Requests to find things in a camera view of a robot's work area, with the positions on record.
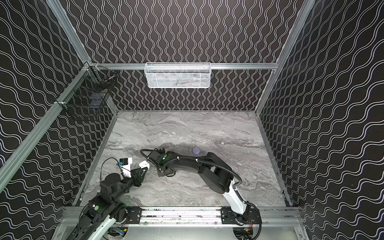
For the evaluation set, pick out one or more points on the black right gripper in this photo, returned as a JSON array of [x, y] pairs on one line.
[[162, 167]]

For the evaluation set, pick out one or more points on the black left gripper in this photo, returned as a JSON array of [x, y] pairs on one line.
[[135, 177]]

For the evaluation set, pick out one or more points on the white earbud charging case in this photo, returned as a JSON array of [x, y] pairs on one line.
[[144, 164]]

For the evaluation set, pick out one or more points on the purple earbud charging case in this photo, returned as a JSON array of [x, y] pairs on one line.
[[196, 151]]

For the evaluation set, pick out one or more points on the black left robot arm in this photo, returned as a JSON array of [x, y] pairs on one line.
[[105, 213]]

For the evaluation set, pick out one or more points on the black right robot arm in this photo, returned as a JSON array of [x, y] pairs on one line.
[[216, 174]]

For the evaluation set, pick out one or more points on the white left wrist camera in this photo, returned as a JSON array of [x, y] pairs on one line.
[[125, 166]]

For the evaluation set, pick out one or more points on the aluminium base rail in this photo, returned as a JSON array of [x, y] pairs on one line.
[[208, 217]]

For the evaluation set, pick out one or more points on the white wire mesh basket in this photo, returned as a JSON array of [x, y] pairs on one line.
[[178, 78]]

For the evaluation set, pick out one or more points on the black wire basket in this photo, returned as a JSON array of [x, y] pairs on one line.
[[87, 102]]

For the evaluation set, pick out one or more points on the aluminium frame back bar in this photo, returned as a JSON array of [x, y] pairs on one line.
[[212, 66]]

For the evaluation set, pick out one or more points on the aluminium frame post left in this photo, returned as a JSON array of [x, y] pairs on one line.
[[15, 161]]

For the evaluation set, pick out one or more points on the aluminium frame post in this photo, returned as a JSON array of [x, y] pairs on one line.
[[287, 48], [15, 161]]

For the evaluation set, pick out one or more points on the aluminium frame post right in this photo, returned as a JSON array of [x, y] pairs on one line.
[[287, 48]]

